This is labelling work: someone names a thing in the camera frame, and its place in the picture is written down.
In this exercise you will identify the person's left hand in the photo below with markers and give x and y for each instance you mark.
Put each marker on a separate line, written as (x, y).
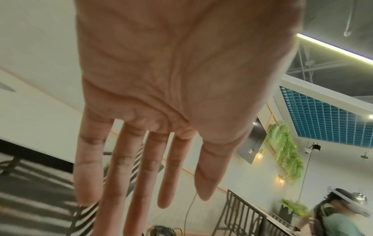
(180, 69)

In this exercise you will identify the dark grey slatted chair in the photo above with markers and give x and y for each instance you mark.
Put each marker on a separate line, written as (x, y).
(224, 211)
(35, 182)

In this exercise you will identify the blue grid ceiling panel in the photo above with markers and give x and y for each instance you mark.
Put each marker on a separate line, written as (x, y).
(320, 115)

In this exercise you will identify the black pole stand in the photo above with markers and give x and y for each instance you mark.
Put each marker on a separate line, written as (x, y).
(314, 147)

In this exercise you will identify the ceiling light strip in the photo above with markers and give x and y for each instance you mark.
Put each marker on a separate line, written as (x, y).
(335, 47)

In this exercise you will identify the grey ceiling pipe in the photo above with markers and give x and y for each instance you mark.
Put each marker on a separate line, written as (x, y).
(348, 23)

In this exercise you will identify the potted green plant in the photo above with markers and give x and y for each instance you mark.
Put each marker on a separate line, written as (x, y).
(294, 205)

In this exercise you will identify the black wall television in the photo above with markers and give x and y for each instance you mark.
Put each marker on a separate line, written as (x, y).
(252, 142)

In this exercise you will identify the glowing wall lamp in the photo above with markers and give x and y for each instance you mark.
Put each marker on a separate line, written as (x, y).
(259, 154)
(281, 179)

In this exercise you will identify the hanging green wall plant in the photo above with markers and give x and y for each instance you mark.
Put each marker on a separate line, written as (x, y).
(287, 149)

